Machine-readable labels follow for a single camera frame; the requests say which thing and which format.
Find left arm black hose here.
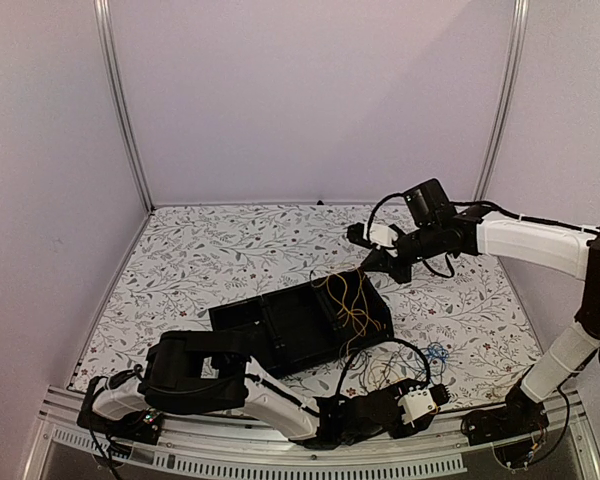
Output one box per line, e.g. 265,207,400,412
337,338,431,406

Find yellow cables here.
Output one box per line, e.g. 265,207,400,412
309,267,389,354

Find right aluminium frame post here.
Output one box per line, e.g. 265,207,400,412
473,0,530,200

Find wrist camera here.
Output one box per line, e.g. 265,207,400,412
346,223,401,250
397,384,450,427

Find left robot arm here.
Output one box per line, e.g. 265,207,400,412
77,331,418,450

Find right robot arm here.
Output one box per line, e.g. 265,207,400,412
347,178,600,436

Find black cables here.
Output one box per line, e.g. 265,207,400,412
337,344,431,396

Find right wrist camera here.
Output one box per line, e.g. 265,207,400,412
346,223,401,250

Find floral table mat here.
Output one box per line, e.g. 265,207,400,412
69,205,541,409

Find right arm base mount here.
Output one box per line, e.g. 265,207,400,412
460,403,549,470

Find aluminium front rail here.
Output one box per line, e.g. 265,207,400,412
21,388,600,479

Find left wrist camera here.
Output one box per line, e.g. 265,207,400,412
397,384,450,427

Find black three-compartment tray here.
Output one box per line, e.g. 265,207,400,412
209,269,394,378

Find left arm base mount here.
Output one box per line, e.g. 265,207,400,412
77,404,164,445

